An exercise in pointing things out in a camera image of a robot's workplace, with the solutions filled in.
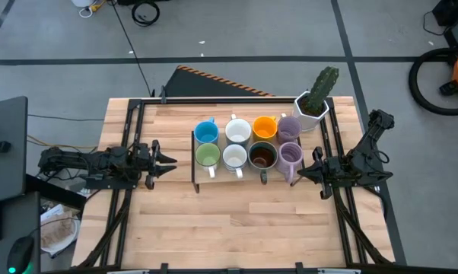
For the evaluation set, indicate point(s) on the purple ribbed mug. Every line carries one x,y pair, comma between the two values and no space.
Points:
290,154
289,130

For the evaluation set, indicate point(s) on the black mat orange striped edge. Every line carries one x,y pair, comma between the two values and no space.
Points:
198,85

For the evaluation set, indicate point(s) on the black equipment box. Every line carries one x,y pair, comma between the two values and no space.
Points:
457,19

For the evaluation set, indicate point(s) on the white round object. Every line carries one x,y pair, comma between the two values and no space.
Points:
82,2

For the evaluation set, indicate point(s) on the green cactus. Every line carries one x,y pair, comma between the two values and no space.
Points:
322,87

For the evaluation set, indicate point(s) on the wooden shelf black legs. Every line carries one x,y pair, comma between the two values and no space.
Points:
252,176

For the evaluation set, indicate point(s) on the white blue patterned mug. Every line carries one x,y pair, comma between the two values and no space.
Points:
234,156

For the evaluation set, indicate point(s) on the crumpled paper bag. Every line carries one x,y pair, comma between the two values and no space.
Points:
58,230

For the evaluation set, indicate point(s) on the white hexagonal plant pot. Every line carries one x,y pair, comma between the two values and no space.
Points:
309,120

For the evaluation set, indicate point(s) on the green ribbed mug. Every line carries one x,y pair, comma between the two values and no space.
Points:
207,154

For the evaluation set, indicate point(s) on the teal brown glazed mug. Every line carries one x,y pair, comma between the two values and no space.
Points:
262,156

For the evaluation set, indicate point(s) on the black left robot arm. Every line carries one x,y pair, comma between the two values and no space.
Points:
80,160

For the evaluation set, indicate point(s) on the white aluminium strip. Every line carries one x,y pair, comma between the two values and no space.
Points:
128,271
339,271

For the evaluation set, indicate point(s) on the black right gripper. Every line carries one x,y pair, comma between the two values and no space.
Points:
328,169

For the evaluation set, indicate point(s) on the yellow faceted mug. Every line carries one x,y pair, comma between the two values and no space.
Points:
264,128

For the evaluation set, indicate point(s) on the black low desk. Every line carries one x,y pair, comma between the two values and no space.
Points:
20,220

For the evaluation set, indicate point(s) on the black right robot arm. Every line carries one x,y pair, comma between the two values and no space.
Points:
366,152

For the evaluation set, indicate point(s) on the black computer mouse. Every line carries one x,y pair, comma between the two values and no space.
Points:
20,255

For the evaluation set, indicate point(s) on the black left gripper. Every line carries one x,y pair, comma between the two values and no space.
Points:
151,167

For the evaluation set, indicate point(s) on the grey mug white inside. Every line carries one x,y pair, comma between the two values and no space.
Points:
238,131

